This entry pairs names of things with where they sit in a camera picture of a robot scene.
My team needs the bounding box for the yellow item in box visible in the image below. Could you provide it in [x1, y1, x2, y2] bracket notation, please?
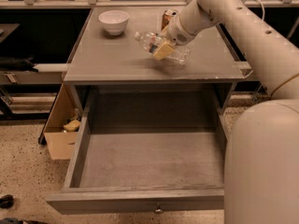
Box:
[64, 119, 80, 132]

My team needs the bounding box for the black and white shoe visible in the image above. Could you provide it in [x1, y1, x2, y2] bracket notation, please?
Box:
[0, 217, 48, 224]

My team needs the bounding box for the white ceramic bowl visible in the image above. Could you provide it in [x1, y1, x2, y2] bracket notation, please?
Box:
[98, 10, 129, 35]

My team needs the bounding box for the metal drawer knob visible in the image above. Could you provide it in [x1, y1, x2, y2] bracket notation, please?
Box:
[153, 205, 164, 215]

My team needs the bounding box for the black object on rail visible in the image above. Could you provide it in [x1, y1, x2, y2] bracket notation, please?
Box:
[0, 57, 37, 72]

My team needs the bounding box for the clear plastic water bottle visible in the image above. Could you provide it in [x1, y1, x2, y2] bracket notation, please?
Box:
[135, 32, 191, 64]

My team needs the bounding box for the grey cabinet counter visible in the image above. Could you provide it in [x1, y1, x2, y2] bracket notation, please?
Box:
[62, 5, 253, 115]

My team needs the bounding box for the cardboard box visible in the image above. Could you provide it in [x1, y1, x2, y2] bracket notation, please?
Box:
[43, 85, 78, 160]

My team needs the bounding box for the gold soda can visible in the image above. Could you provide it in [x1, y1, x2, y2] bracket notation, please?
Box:
[161, 8, 178, 30]

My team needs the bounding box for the grey open top drawer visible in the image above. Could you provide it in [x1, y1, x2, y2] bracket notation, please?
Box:
[46, 90, 226, 215]

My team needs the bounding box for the white cable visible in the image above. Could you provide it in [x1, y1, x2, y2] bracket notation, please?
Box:
[251, 0, 266, 21]

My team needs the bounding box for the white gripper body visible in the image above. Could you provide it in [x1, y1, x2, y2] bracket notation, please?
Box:
[165, 14, 195, 46]

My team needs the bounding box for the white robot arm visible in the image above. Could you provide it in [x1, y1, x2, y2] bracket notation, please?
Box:
[164, 0, 299, 224]

